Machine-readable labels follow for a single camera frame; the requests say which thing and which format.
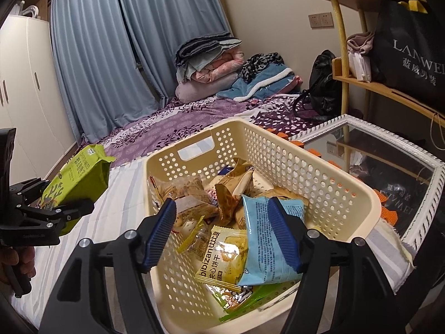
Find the leopard print cloth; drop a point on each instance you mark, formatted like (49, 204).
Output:
(259, 64)

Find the pale teal folded blanket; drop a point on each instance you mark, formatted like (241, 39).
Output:
(194, 66)

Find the brown label snack packet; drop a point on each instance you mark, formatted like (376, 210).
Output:
(226, 201)

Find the green and yellow snack packet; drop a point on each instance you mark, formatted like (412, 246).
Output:
(250, 302)

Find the blue curtain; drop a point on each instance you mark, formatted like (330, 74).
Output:
(180, 7)
(97, 41)

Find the wall socket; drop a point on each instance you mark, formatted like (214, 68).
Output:
(327, 20)
(315, 21)

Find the pink folded quilt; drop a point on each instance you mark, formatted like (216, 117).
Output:
(215, 69)

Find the person's left hand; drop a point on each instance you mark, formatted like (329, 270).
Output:
(27, 262)

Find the striped bed sheet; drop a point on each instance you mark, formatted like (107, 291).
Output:
(114, 188)

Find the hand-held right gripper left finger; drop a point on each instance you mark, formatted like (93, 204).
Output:
(160, 233)

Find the purple floral blanket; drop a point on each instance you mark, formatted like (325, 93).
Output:
(167, 125)

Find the clear yellow cake packet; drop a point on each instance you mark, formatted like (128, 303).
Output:
(222, 261)

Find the blue fleece blanket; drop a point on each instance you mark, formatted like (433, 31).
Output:
(260, 83)

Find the white wardrobe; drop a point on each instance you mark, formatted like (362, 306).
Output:
(31, 76)

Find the tan and white snack packet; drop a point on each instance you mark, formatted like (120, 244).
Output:
(240, 179)

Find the olive green snack packet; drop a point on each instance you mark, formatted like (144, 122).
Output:
(80, 181)

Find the tan glossy snack packet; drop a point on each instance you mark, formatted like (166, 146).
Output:
(292, 200)

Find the clear nut snack packet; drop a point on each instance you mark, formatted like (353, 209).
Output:
(184, 191)

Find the cream perforated plastic basket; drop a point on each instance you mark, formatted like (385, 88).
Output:
(295, 153)

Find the wooden shelf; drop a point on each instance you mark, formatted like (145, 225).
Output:
(339, 24)

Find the light blue snack packet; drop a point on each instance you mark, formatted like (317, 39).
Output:
(259, 236)

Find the black shopping bag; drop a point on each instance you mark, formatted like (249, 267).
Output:
(406, 41)

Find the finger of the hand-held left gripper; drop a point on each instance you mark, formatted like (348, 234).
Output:
(69, 210)
(31, 187)

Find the dark grey folded blanket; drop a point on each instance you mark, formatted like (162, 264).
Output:
(201, 43)

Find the white paper bag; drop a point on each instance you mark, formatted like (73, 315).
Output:
(360, 66)

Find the pink folded cloth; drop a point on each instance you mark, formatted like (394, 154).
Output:
(361, 41)

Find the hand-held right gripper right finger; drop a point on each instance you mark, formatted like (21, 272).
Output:
(281, 233)

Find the white clothes hangers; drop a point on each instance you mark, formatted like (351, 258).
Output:
(29, 8)

